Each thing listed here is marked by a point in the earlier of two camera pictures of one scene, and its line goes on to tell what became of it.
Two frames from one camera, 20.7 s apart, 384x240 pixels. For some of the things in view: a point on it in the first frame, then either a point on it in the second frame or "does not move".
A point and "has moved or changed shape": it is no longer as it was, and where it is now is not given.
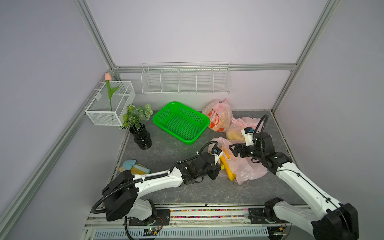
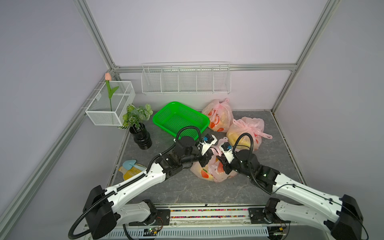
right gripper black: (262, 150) to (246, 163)
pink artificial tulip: (108, 78) does not move
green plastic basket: (184, 123) does not move
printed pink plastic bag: (219, 113) does not move
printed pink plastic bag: (234, 131) does not move
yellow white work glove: (137, 169) does not move
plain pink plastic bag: (244, 168) has moved or changed shape
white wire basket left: (99, 110) does not move
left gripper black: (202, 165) to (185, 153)
